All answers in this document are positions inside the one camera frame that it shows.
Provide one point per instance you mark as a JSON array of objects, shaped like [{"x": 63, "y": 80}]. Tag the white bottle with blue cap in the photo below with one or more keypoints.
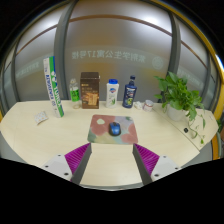
[{"x": 112, "y": 94}]

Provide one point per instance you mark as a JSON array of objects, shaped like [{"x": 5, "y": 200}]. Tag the small jar with white lid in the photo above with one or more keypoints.
[{"x": 148, "y": 106}]

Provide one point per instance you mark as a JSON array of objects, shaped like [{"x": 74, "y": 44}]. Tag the floral print mouse pad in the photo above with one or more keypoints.
[{"x": 98, "y": 131}]

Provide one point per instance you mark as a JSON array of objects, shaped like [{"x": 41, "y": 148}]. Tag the clear bottle with green label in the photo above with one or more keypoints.
[{"x": 75, "y": 95}]

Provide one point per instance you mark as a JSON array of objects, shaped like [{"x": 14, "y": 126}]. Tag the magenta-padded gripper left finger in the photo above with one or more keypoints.
[{"x": 77, "y": 159}]

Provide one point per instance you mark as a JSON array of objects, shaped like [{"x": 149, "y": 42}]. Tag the green plant in white pot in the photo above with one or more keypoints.
[{"x": 178, "y": 95}]

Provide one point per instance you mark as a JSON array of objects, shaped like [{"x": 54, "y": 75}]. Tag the crumpled white tissue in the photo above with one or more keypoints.
[{"x": 138, "y": 105}]

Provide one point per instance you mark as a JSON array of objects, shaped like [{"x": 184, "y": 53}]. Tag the small white patterned packet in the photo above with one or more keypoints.
[{"x": 41, "y": 118}]

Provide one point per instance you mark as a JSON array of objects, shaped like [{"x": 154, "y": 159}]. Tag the white green shuttlecock tube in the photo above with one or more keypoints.
[{"x": 53, "y": 86}]

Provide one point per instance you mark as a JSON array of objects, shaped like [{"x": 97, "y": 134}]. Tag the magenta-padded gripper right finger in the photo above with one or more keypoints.
[{"x": 146, "y": 159}]

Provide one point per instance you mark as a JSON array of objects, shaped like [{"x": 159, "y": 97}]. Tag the blue computer mouse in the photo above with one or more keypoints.
[{"x": 115, "y": 129}]

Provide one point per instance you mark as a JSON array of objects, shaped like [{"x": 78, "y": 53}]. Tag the brown carton box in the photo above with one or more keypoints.
[{"x": 90, "y": 90}]

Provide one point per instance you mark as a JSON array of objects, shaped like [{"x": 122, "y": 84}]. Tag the small black desk socket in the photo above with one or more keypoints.
[{"x": 186, "y": 130}]

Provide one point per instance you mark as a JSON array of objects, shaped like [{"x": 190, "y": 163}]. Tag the dark blue pump bottle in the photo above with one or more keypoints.
[{"x": 129, "y": 94}]

